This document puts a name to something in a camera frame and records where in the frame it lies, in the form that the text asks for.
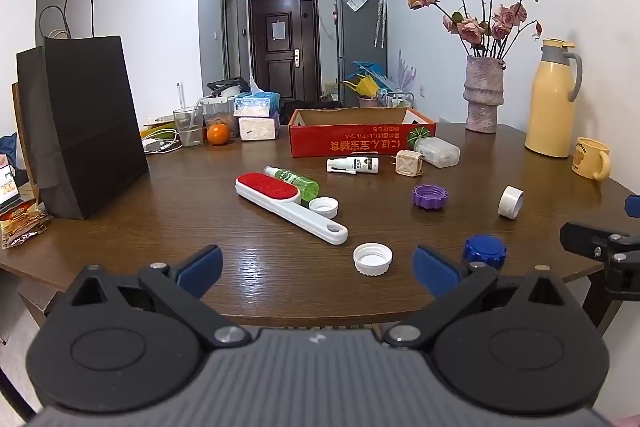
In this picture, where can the white spray bottle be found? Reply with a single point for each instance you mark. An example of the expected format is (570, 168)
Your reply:
(355, 165)

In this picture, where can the yellow watering can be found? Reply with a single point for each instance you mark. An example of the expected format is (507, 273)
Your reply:
(365, 85)

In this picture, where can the clear folded umbrella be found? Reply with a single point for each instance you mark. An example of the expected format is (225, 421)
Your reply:
(381, 17)

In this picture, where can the red and white lint brush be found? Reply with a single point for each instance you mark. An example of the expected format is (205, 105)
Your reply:
(280, 197)

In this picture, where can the orange fruit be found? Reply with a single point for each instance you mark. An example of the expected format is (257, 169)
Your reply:
(218, 134)

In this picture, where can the dark brown door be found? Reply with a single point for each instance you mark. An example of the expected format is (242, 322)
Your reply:
(285, 57)

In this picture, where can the red cardboard box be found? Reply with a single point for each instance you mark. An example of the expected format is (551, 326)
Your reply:
(350, 139)

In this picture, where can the snack packet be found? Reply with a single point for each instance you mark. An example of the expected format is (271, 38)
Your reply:
(22, 224)

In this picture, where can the large white bottle cap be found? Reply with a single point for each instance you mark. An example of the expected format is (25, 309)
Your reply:
(372, 259)

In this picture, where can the translucent cotton swab box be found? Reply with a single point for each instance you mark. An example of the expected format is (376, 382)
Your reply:
(437, 153)

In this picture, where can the purple tissue pack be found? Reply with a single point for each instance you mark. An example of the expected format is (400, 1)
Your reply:
(258, 128)

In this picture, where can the grey refrigerator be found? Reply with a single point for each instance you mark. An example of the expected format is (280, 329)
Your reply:
(357, 37)

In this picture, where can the small beige cube box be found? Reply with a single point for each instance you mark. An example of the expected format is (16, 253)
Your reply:
(407, 163)

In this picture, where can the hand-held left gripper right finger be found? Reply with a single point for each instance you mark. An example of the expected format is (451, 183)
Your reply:
(435, 274)

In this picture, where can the yellow bear mug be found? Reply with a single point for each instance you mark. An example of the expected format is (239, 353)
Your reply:
(587, 157)

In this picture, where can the purple feather decoration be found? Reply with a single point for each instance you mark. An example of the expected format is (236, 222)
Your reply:
(406, 72)

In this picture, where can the small white bottle cap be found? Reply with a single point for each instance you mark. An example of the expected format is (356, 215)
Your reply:
(324, 207)

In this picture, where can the clear glass cup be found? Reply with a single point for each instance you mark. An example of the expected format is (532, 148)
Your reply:
(189, 129)

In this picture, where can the clear plastic cup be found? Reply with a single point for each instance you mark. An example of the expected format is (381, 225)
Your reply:
(216, 114)

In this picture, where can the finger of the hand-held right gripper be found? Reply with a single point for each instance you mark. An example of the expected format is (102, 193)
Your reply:
(590, 239)
(634, 204)

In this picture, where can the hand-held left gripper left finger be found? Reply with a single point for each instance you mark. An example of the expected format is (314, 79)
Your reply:
(200, 269)

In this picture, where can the black paper bag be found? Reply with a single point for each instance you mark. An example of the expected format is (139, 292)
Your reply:
(31, 97)
(95, 127)

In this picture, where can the blue tissue pack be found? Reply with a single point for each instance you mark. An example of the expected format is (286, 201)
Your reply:
(257, 104)

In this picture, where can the yellow thermos jug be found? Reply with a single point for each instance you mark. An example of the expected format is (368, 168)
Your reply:
(550, 107)

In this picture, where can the metal storage rack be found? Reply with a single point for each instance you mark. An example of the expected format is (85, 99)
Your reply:
(397, 99)

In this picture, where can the dried pink roses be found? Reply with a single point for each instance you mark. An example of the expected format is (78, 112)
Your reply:
(472, 29)

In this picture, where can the brown paper bag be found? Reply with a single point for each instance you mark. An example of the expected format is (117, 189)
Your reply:
(22, 147)

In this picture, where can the green plastic bottle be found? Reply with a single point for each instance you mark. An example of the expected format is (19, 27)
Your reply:
(295, 182)

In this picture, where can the blue bottle cap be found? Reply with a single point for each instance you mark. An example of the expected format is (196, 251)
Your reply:
(484, 251)

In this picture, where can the pink textured vase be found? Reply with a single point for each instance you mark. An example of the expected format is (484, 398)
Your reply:
(482, 92)

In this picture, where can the purple bottle cap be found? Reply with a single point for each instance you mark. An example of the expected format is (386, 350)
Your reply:
(429, 198)

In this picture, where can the white tape roll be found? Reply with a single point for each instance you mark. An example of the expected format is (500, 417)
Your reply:
(509, 203)

